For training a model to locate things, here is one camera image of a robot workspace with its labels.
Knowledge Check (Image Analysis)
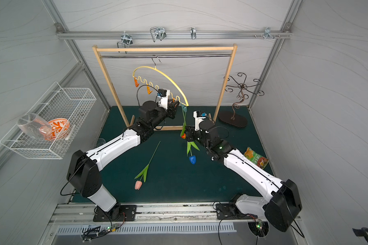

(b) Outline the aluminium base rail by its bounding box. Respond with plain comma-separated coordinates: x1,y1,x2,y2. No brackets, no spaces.
47,201,298,223

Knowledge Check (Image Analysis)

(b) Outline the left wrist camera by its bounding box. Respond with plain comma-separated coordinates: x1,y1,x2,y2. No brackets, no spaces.
156,89,170,110

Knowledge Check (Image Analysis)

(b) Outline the orange clothespin middle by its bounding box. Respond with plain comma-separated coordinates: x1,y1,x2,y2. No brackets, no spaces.
147,86,153,95

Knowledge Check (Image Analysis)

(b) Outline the wooden clothes rack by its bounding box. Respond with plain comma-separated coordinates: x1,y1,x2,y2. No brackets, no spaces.
92,44,238,131

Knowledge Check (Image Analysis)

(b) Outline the metal hook left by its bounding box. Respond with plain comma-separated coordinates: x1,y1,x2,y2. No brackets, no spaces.
117,32,133,49

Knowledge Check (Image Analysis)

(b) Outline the orange clothespin end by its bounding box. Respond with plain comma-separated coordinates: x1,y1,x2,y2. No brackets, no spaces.
134,78,140,88

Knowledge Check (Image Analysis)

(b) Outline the metal hook small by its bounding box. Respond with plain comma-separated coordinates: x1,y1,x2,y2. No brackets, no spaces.
190,27,197,40

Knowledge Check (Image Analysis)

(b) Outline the pink artificial tulip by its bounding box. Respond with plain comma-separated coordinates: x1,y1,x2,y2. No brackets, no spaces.
135,142,160,190

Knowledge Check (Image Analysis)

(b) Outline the dark metal jewelry stand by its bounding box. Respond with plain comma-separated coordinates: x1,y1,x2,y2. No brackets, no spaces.
218,72,265,128

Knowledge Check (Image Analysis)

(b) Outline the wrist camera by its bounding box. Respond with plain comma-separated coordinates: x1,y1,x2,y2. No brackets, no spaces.
156,89,170,110
193,111,208,131

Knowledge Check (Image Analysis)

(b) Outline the blue artificial tulip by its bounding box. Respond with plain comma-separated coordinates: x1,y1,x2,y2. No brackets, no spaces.
187,141,200,165

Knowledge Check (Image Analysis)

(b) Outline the metal bracket right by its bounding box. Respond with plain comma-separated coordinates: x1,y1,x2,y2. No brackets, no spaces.
254,27,281,39

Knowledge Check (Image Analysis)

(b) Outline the aluminium top rail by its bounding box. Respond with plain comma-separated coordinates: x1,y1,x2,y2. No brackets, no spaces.
56,25,293,40

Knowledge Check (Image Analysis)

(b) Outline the orange white patterned bowl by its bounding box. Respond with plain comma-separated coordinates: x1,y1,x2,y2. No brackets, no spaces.
39,118,71,141

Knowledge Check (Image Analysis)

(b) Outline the green table mat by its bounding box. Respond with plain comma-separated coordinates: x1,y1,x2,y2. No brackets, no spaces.
99,106,266,203

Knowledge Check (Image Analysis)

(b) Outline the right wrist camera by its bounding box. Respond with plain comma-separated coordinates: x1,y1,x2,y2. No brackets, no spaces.
193,111,208,131

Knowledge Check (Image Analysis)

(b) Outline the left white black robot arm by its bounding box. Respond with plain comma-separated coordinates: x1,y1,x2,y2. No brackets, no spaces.
66,99,179,219

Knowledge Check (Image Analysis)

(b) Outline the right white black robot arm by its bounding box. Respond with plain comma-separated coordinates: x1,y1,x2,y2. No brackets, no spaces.
183,119,302,232

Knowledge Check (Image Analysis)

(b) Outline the clear drinking glass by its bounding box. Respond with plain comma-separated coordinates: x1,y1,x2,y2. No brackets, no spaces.
95,138,106,148

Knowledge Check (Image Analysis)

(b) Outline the clear glass pitcher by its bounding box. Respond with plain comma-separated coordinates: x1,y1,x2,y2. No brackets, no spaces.
16,113,50,140

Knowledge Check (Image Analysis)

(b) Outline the metal hook middle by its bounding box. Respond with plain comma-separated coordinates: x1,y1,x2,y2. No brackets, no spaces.
150,27,167,42

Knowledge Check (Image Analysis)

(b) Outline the green snack bag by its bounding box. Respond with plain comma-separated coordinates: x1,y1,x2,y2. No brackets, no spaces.
244,147,269,169

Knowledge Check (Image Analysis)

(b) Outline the orange artificial tulip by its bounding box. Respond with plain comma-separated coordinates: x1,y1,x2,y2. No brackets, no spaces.
180,108,187,137

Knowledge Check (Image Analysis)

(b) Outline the yellow clip hanger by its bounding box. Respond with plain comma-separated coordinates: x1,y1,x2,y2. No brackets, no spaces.
132,64,189,107

